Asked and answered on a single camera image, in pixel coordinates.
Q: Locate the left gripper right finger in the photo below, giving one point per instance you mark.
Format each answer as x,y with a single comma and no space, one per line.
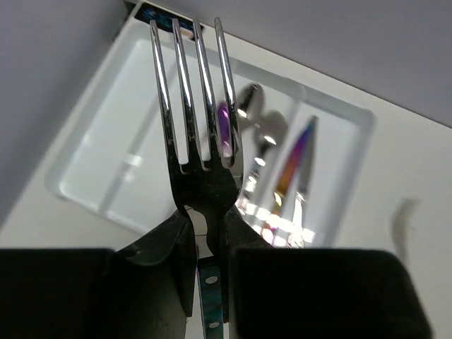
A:
314,293

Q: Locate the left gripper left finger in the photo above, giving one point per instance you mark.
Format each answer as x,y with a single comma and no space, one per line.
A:
145,290

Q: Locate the ornate silver knife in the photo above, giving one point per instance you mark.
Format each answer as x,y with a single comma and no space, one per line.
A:
295,240

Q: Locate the iridescent rainbow knife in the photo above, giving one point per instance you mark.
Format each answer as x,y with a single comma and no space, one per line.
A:
288,173

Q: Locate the black handled fork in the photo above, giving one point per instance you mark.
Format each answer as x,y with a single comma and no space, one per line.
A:
401,226
210,187

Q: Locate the dark handled silver spoon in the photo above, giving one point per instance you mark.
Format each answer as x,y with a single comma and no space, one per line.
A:
270,133

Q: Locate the iridescent rainbow spoon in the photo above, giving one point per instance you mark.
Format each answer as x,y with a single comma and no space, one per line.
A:
224,130

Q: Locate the pink handled spoon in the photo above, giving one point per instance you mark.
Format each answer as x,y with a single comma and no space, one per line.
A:
250,102

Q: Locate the white divided cutlery tray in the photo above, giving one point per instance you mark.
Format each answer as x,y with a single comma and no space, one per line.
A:
113,162

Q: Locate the blue logo sticker left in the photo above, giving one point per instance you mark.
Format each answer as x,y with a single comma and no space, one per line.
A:
163,19

